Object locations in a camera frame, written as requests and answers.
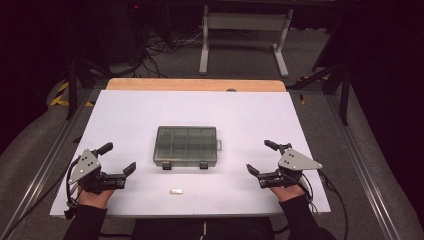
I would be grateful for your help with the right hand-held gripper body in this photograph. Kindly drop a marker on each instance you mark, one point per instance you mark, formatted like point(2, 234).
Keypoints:
point(295, 161)

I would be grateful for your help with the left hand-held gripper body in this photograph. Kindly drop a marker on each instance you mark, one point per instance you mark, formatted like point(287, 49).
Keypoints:
point(87, 166)

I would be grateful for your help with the clear grey compartment box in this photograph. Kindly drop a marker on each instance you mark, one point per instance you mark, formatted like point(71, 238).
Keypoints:
point(185, 145)

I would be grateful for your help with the person's right hand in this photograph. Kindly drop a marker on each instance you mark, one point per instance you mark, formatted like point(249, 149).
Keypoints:
point(287, 192)

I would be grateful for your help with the person's left hand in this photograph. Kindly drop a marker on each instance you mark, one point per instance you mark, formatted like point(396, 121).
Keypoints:
point(95, 198)

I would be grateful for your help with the small white block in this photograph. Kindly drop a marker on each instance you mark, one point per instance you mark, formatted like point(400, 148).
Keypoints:
point(176, 191)

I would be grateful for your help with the black tripod stand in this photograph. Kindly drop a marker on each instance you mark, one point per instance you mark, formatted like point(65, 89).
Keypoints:
point(71, 90)
point(344, 96)

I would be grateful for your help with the person's torso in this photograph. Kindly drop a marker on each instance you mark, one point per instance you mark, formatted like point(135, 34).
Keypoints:
point(200, 229)

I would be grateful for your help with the white table board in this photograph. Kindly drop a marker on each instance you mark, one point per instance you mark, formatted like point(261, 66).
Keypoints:
point(200, 106)

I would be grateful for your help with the wooden table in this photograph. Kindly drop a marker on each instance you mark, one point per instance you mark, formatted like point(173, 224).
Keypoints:
point(186, 84)

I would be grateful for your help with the grey metal stand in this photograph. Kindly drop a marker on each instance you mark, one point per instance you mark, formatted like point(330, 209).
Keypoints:
point(245, 21)

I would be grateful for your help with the black device with red light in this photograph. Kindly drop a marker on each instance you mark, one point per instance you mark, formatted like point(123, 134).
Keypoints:
point(136, 20)

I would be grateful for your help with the aluminium rail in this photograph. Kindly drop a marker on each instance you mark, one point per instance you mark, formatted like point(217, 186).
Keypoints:
point(366, 166)
point(43, 166)

